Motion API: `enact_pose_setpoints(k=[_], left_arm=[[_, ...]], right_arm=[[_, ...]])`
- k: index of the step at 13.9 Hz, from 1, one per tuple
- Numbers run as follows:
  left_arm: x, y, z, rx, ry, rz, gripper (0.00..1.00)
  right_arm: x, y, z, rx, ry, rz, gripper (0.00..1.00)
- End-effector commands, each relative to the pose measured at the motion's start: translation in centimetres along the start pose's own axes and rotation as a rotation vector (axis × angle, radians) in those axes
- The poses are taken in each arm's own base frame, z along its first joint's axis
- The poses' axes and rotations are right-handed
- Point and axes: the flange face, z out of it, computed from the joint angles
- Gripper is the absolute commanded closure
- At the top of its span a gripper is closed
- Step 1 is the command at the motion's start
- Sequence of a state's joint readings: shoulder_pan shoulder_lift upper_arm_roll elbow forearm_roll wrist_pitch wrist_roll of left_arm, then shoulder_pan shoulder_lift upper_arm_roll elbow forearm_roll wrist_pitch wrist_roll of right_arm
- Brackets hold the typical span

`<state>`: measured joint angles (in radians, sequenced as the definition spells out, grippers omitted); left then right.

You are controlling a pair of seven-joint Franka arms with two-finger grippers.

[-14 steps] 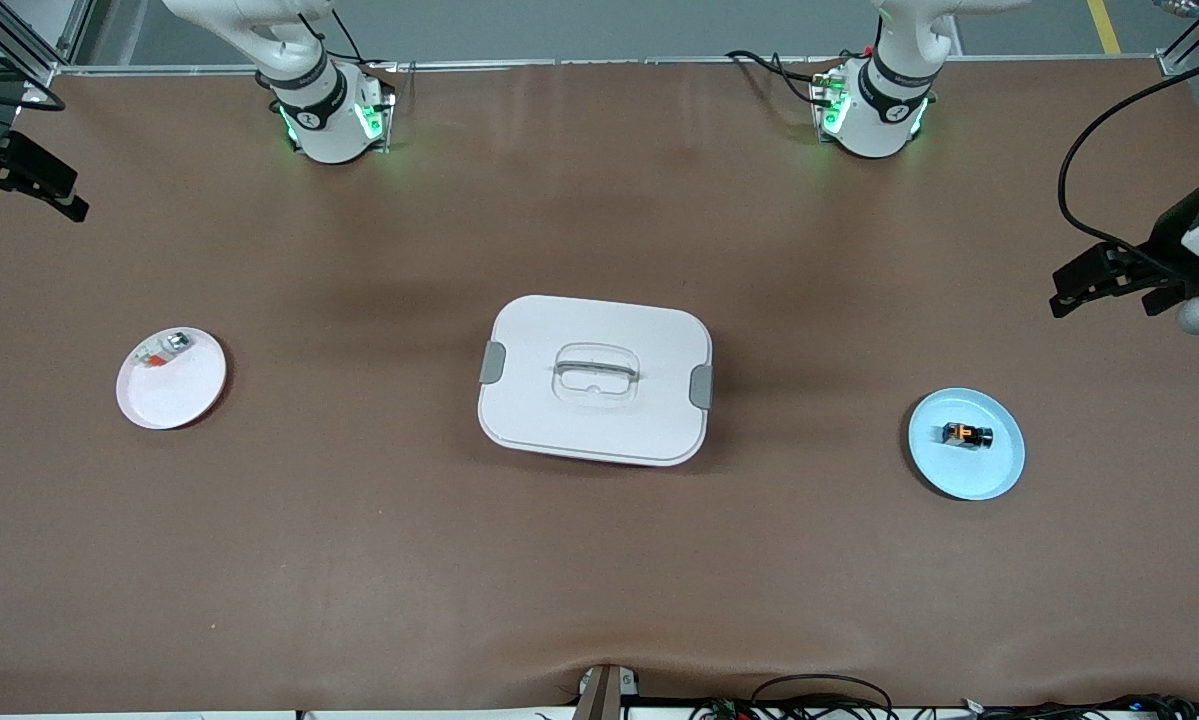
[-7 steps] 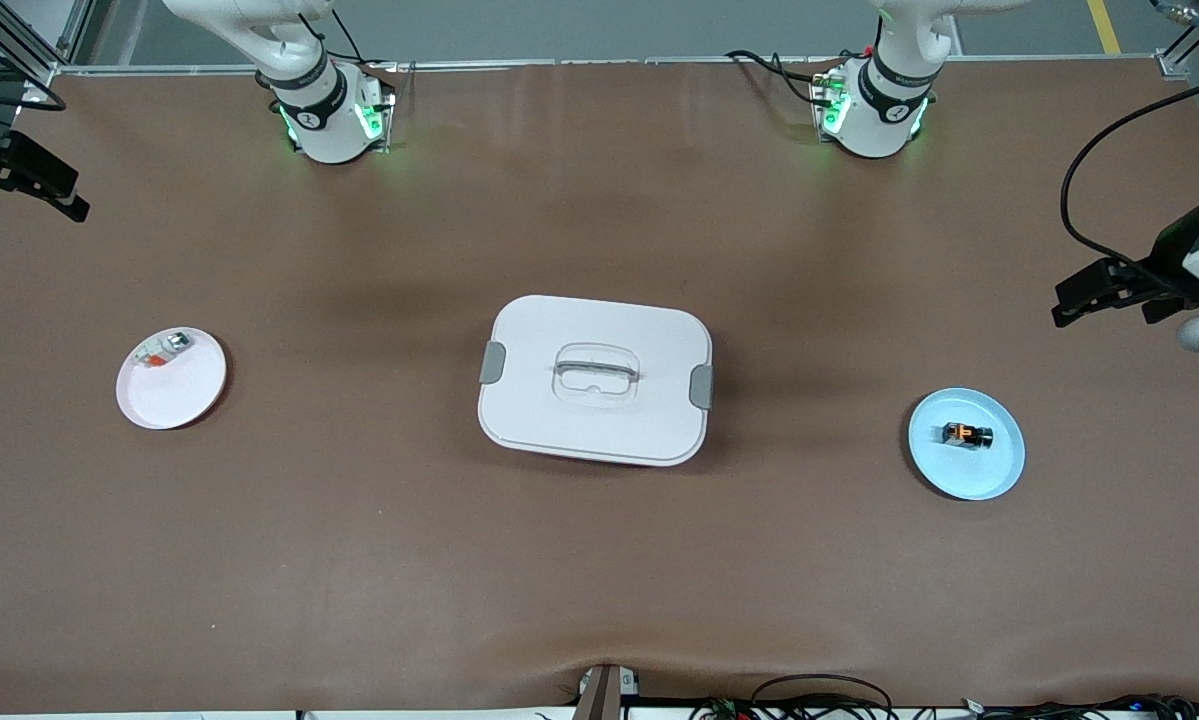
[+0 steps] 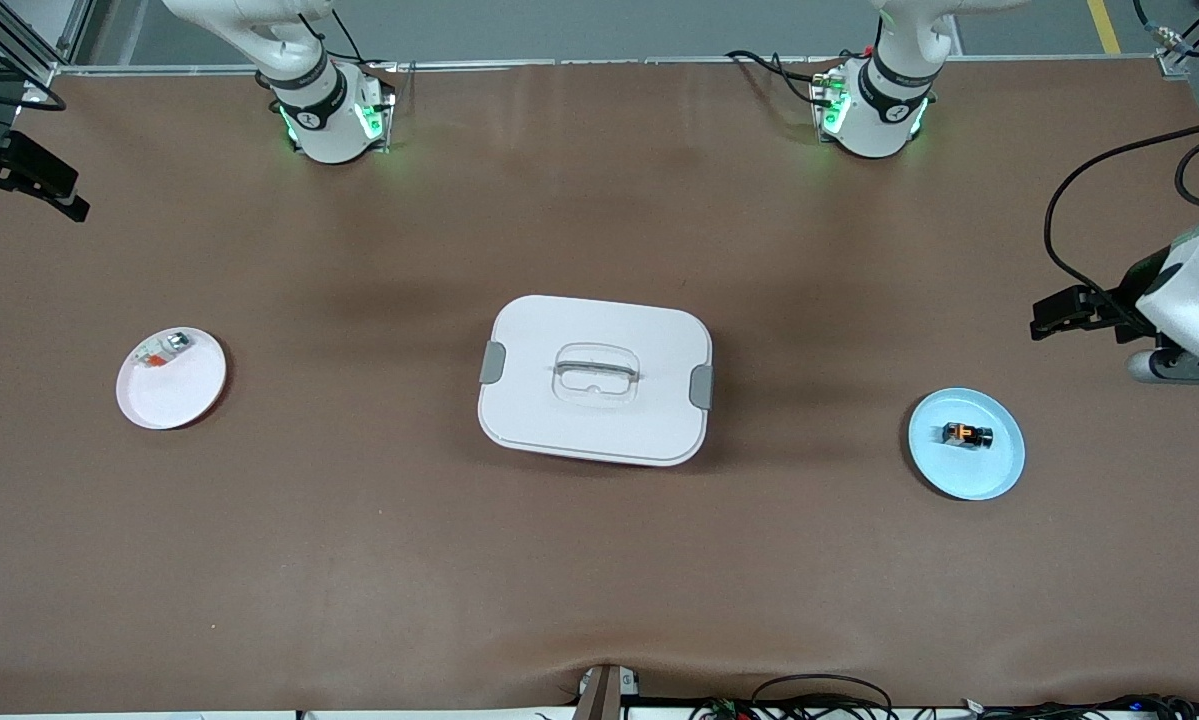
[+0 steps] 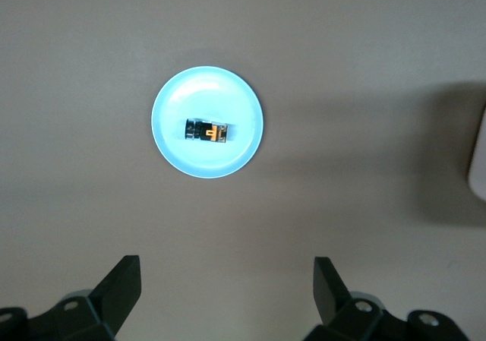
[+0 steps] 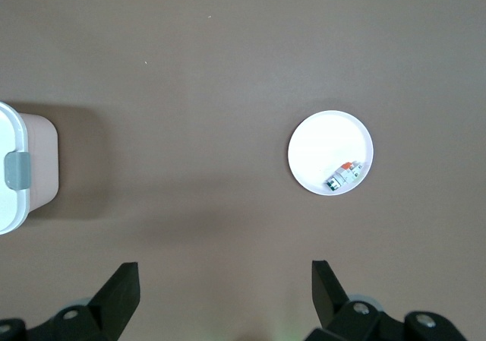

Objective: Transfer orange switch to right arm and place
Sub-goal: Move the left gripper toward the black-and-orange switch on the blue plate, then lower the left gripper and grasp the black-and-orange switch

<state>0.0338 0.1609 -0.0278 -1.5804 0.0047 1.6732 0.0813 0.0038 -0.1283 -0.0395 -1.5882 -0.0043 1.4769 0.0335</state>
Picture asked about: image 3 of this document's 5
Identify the white green push button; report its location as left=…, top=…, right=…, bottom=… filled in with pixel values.
left=135, top=333, right=193, bottom=371

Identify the light blue round plate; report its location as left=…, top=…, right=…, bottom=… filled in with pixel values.
left=907, top=387, right=1026, bottom=502

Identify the pink round plate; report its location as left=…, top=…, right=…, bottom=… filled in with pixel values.
left=116, top=326, right=228, bottom=431

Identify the white lidded storage box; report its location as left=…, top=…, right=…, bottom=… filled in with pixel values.
left=477, top=294, right=715, bottom=468

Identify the aluminium frame post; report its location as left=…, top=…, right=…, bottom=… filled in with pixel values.
left=1154, top=0, right=1199, bottom=76
left=0, top=0, right=95, bottom=89

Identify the black right arm base cable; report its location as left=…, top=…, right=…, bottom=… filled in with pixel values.
left=294, top=5, right=400, bottom=73

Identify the black arm base cable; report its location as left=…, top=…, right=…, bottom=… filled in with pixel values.
left=724, top=48, right=840, bottom=106
left=294, top=5, right=400, bottom=73

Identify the black left arm base cable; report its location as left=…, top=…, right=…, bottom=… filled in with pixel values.
left=724, top=48, right=840, bottom=106

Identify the black cable bundle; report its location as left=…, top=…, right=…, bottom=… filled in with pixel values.
left=689, top=673, right=1199, bottom=720

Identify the translucent box lid handle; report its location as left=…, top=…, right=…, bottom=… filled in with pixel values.
left=553, top=344, right=642, bottom=409

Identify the silver table edge rail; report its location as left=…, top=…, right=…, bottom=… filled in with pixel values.
left=59, top=58, right=1170, bottom=75

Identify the brown table edge bracket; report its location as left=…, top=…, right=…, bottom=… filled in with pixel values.
left=574, top=663, right=642, bottom=720

